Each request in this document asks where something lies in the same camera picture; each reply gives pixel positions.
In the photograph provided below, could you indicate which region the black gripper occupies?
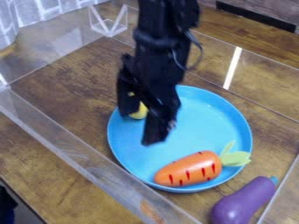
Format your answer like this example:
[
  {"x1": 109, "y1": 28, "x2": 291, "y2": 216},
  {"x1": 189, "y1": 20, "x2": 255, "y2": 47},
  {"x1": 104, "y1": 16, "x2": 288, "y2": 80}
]
[{"x1": 116, "y1": 29, "x2": 191, "y2": 146}]

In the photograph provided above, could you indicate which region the orange toy carrot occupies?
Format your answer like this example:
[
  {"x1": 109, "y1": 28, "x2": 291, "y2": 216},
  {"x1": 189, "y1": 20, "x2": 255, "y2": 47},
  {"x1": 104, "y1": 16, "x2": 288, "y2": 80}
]
[{"x1": 153, "y1": 141, "x2": 251, "y2": 187}]

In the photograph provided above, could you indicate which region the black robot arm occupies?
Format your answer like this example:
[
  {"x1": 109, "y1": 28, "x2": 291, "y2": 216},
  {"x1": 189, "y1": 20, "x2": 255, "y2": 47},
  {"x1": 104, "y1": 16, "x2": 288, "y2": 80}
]
[{"x1": 116, "y1": 0, "x2": 200, "y2": 145}]

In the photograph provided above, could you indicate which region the yellow toy lemon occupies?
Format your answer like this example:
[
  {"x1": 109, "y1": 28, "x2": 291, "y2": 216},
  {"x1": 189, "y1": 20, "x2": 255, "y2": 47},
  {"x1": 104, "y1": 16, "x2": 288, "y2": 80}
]
[{"x1": 129, "y1": 102, "x2": 148, "y2": 120}]

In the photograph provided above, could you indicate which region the blue round plate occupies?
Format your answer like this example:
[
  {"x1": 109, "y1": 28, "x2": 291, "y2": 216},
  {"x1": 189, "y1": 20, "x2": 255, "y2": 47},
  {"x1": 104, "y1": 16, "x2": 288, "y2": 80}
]
[{"x1": 106, "y1": 85, "x2": 252, "y2": 193}]

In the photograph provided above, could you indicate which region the purple toy eggplant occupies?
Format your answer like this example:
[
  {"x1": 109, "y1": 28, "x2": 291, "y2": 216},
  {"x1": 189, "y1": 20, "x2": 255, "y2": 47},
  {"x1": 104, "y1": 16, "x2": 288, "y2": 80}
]
[{"x1": 209, "y1": 176, "x2": 277, "y2": 224}]

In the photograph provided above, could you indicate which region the clear acrylic enclosure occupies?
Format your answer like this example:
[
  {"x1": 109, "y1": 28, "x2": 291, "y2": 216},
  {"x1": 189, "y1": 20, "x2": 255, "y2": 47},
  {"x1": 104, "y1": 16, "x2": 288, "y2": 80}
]
[{"x1": 0, "y1": 0, "x2": 299, "y2": 224}]

